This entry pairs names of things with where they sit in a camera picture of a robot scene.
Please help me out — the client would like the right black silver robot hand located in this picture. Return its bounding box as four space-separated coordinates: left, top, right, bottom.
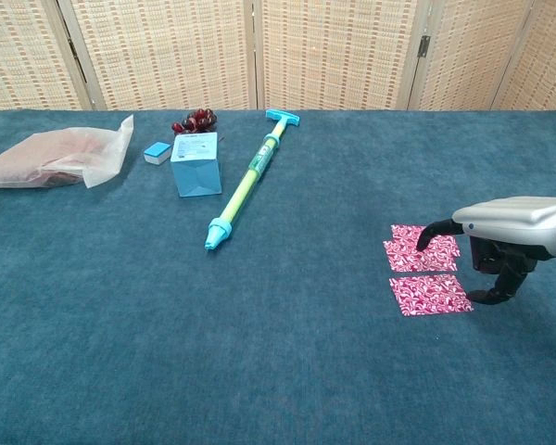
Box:
415 196 556 306

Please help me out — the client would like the green and blue water squirter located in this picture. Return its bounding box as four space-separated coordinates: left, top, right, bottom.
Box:
204 108 303 253

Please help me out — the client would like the teal felt table cover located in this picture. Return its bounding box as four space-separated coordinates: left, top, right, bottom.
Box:
0 108 556 445

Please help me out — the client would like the light blue carton box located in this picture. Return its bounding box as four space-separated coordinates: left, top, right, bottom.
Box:
170 131 224 198

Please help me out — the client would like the dark red grape bunch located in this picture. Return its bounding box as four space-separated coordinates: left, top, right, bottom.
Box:
171 107 220 136

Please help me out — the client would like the small blue white eraser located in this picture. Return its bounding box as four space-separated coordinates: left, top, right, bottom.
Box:
143 140 172 166

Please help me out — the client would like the bamboo folding screen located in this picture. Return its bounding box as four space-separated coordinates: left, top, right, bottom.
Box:
0 0 556 113

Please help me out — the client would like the translucent bag with red contents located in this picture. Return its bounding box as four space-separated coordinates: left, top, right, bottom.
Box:
0 113 135 190

